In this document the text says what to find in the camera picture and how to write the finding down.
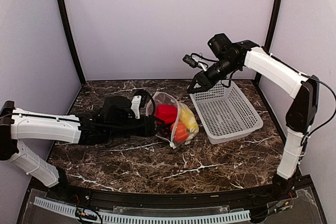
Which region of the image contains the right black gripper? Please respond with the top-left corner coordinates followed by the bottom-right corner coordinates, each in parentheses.
top-left (187, 56), bottom-right (240, 93)

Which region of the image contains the yellow corn toy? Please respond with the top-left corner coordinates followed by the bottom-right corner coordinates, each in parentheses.
top-left (179, 103), bottom-right (199, 133)

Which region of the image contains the red bell pepper toy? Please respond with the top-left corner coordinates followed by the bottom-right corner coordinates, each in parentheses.
top-left (155, 104), bottom-right (178, 124)

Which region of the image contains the orange pumpkin toy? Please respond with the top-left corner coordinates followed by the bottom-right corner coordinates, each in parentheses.
top-left (173, 121), bottom-right (188, 143)

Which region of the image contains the clear polka dot zip bag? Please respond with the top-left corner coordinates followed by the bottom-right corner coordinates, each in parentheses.
top-left (145, 91), bottom-right (199, 149)

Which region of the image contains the small circuit board with wires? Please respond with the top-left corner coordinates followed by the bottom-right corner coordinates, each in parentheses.
top-left (75, 208), bottom-right (102, 223)

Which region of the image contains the black front rail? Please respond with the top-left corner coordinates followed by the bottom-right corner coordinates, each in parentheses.
top-left (28, 176), bottom-right (313, 210)

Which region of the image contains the white slotted cable duct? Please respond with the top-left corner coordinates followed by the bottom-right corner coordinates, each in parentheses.
top-left (33, 196), bottom-right (251, 223)

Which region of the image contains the white plastic perforated basket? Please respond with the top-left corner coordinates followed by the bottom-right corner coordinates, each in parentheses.
top-left (190, 80), bottom-right (264, 145)

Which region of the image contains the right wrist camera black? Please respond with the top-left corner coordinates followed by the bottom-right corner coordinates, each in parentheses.
top-left (183, 53), bottom-right (209, 71)

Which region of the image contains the black frame post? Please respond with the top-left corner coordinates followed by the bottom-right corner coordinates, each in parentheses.
top-left (264, 0), bottom-right (281, 51)
top-left (57, 0), bottom-right (86, 86)

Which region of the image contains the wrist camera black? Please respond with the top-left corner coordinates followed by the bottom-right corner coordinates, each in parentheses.
top-left (183, 53), bottom-right (209, 71)
top-left (131, 89), bottom-right (149, 119)

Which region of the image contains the left black frame post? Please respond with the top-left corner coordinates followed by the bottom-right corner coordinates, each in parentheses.
top-left (57, 0), bottom-right (86, 86)

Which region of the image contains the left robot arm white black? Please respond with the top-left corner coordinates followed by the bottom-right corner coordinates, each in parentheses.
top-left (1, 95), bottom-right (165, 201)

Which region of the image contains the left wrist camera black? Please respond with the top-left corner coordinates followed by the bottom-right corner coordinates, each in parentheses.
top-left (131, 89), bottom-right (149, 119)

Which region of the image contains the dark red grape bunch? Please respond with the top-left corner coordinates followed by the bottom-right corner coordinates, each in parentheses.
top-left (159, 124), bottom-right (172, 139)

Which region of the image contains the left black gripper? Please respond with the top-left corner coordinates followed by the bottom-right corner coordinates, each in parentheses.
top-left (107, 114), bottom-right (165, 140)

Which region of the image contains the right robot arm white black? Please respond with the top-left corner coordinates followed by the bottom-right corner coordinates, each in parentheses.
top-left (183, 34), bottom-right (323, 200)

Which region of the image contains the right black frame post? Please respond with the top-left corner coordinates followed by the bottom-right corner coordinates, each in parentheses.
top-left (264, 0), bottom-right (281, 51)

